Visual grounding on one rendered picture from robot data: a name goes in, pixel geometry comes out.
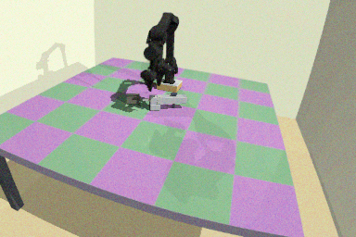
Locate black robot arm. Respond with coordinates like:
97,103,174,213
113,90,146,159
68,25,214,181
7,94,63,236
144,12,179,84

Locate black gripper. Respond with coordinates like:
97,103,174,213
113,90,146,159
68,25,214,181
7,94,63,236
140,57,164,92

